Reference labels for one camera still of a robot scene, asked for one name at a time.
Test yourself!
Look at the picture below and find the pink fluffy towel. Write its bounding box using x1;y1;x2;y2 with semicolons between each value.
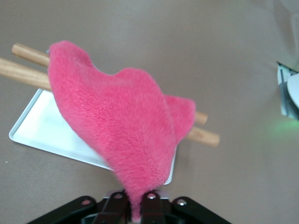
48;41;196;222

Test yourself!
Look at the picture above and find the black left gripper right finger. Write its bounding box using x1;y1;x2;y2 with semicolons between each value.
140;192;232;224

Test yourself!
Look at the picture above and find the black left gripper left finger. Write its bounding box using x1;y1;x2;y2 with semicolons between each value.
28;191;130;224

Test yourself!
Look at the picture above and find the white rack base tray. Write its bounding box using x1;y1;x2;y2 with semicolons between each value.
8;88;176;185

